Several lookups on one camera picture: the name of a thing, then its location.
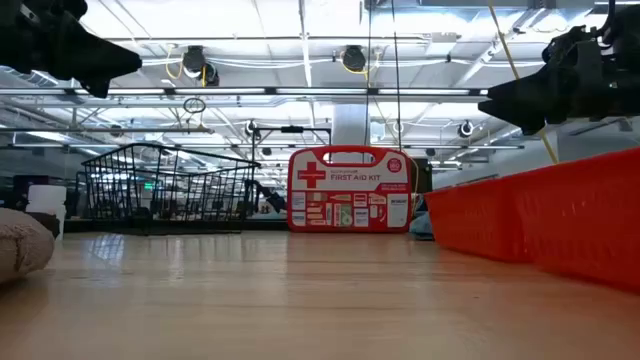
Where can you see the black background robot arm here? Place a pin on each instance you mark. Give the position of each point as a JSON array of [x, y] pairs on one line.
[[275, 200]]

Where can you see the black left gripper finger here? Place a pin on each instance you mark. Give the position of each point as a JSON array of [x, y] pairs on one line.
[[99, 89], [95, 60]]

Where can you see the white square column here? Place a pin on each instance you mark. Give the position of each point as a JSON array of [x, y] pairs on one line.
[[350, 125]]

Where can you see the long ceiling light strip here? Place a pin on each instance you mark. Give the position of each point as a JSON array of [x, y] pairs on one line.
[[320, 91]]

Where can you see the dark background monitor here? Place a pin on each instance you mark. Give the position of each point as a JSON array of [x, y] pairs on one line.
[[20, 182]]

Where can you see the large red plastic basket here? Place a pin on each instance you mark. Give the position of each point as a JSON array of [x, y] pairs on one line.
[[585, 225]]

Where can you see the small red plastic basket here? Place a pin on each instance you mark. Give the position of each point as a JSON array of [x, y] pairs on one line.
[[475, 220]]

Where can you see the small black ceiling reel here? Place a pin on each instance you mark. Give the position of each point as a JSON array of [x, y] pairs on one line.
[[250, 128], [465, 129]]

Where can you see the red first aid kit case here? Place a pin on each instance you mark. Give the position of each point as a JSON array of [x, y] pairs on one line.
[[350, 180]]

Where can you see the black metal frame stand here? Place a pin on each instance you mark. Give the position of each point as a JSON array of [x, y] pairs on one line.
[[292, 129]]

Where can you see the black table edge rail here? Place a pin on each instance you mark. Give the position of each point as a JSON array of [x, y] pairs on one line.
[[270, 226]]

